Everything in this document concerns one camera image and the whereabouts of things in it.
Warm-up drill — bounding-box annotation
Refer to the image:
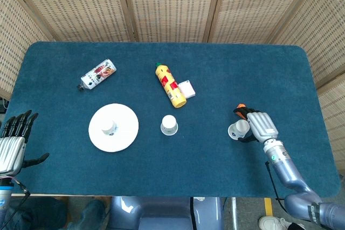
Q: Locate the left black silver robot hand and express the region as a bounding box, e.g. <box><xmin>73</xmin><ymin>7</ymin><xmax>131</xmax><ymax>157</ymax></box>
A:
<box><xmin>0</xmin><ymin>110</ymin><xmax>51</xmax><ymax>179</ymax></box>

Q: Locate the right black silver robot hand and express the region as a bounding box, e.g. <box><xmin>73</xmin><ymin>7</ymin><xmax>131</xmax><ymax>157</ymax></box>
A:
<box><xmin>233</xmin><ymin>106</ymin><xmax>280</xmax><ymax>144</ymax></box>

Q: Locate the white floral paper cup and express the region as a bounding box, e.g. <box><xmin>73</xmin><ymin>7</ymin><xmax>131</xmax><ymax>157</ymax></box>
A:
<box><xmin>101</xmin><ymin>121</ymin><xmax>119</xmax><ymax>137</ymax></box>
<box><xmin>160</xmin><ymin>115</ymin><xmax>179</xmax><ymax>136</ymax></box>
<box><xmin>227</xmin><ymin>120</ymin><xmax>251</xmax><ymax>141</ymax></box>

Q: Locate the white round plate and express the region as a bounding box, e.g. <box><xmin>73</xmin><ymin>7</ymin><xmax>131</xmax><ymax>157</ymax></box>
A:
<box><xmin>88</xmin><ymin>103</ymin><xmax>140</xmax><ymax>152</ymax></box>

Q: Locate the blue carpet table cover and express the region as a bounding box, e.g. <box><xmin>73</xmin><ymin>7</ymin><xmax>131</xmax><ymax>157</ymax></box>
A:
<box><xmin>4</xmin><ymin>41</ymin><xmax>341</xmax><ymax>198</ymax></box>

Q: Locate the white rectangular sponge block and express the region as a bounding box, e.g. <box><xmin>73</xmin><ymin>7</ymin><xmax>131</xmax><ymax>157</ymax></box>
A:
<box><xmin>178</xmin><ymin>79</ymin><xmax>196</xmax><ymax>97</ymax></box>

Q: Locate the white sneaker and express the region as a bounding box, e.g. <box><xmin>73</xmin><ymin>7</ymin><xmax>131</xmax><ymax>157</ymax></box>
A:
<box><xmin>258</xmin><ymin>215</ymin><xmax>292</xmax><ymax>230</ymax></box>

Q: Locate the yellow red-label bottle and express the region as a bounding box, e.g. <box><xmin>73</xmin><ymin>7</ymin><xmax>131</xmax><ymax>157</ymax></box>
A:
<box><xmin>155</xmin><ymin>62</ymin><xmax>187</xmax><ymax>109</ymax></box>

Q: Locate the woven folding screen panel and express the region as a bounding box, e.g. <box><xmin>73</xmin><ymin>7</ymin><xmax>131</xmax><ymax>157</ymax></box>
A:
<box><xmin>0</xmin><ymin>0</ymin><xmax>54</xmax><ymax>101</ymax></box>
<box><xmin>0</xmin><ymin>0</ymin><xmax>135</xmax><ymax>43</ymax></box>
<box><xmin>272</xmin><ymin>0</ymin><xmax>345</xmax><ymax>172</ymax></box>
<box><xmin>120</xmin><ymin>0</ymin><xmax>225</xmax><ymax>44</ymax></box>
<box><xmin>203</xmin><ymin>0</ymin><xmax>324</xmax><ymax>45</ymax></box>

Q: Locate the floral print drink bottle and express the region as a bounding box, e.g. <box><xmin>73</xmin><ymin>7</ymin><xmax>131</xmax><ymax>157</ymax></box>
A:
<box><xmin>76</xmin><ymin>58</ymin><xmax>117</xmax><ymax>92</ymax></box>

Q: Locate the blue-grey robot torso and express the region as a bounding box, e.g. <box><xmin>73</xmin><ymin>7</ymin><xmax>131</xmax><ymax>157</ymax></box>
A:
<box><xmin>108</xmin><ymin>196</ymin><xmax>224</xmax><ymax>230</ymax></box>

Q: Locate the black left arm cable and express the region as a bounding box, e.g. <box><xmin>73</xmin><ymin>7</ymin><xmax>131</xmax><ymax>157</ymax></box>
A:
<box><xmin>0</xmin><ymin>177</ymin><xmax>31</xmax><ymax>225</ymax></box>

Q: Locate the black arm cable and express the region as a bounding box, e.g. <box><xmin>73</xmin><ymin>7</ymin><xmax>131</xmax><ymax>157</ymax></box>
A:
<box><xmin>265</xmin><ymin>161</ymin><xmax>287</xmax><ymax>214</ymax></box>
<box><xmin>0</xmin><ymin>177</ymin><xmax>31</xmax><ymax>225</ymax></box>

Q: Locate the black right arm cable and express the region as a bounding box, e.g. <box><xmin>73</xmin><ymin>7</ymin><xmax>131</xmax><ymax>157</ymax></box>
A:
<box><xmin>265</xmin><ymin>161</ymin><xmax>287</xmax><ymax>214</ymax></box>

